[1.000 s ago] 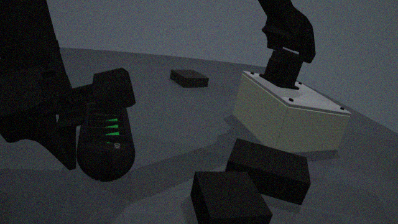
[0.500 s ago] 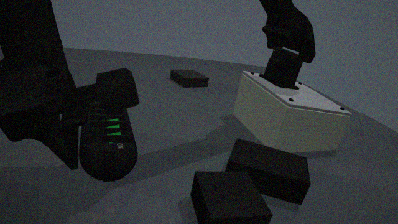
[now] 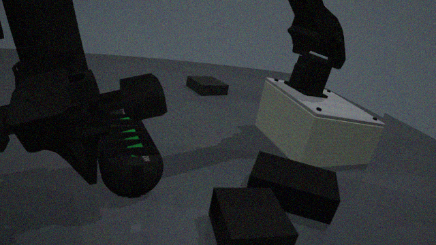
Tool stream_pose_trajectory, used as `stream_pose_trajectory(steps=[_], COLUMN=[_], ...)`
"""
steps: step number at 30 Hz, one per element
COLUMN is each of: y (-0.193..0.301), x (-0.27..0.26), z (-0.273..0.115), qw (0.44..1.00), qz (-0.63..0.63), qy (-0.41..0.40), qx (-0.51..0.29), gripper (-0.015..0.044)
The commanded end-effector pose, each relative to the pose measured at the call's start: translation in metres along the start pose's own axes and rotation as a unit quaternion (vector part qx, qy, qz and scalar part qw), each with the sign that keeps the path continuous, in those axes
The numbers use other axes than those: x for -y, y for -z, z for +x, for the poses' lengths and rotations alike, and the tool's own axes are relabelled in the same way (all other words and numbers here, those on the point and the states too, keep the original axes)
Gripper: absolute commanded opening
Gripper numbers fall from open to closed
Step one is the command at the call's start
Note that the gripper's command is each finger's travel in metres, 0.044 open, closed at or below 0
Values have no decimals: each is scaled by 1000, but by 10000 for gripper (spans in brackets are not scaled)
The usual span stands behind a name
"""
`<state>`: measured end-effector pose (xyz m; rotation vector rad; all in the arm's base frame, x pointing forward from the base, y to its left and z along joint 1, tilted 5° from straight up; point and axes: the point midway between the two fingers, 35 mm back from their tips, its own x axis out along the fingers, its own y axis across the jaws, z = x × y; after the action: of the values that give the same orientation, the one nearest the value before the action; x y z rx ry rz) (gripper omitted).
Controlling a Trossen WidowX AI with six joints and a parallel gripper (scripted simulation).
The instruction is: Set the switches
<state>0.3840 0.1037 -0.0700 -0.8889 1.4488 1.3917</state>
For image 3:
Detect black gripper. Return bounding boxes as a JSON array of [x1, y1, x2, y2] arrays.
[[0, 33, 168, 185]]

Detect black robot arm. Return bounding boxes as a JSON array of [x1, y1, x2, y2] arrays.
[[2, 0, 345, 153]]

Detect dark grey controller unit with green rocker switches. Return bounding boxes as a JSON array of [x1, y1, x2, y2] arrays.
[[97, 110, 164, 198]]

